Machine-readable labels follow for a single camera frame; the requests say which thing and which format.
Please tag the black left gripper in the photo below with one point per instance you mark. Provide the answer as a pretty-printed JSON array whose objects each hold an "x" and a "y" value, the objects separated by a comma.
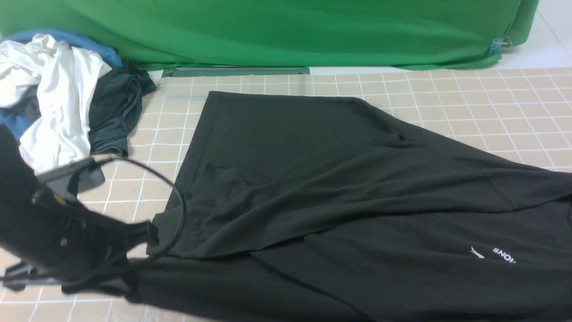
[{"x": 60, "y": 241}]

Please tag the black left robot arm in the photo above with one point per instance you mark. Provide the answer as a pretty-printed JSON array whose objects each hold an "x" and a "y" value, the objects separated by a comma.
[{"x": 58, "y": 240}]

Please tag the blue crumpled garment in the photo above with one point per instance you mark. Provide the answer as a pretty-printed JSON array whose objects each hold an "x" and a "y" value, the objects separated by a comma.
[{"x": 96, "y": 47}]

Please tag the dark gray crumpled garment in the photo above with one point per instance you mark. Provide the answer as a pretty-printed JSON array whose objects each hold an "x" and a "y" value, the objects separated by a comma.
[{"x": 116, "y": 107}]

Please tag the white crumpled garment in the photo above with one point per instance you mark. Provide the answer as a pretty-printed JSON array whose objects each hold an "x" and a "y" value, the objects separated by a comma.
[{"x": 66, "y": 78}]

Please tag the green backdrop cloth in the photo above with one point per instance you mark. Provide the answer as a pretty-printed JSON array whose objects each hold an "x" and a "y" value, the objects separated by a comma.
[{"x": 417, "y": 35}]

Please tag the gray metal bar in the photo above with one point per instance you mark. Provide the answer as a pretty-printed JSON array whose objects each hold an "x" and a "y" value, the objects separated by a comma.
[{"x": 233, "y": 71}]

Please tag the beige checkered table mat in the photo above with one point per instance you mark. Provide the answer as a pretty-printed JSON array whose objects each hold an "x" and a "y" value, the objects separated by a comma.
[{"x": 520, "y": 114}]

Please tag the blue binder clip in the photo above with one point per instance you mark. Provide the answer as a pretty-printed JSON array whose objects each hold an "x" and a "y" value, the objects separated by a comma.
[{"x": 500, "y": 44}]

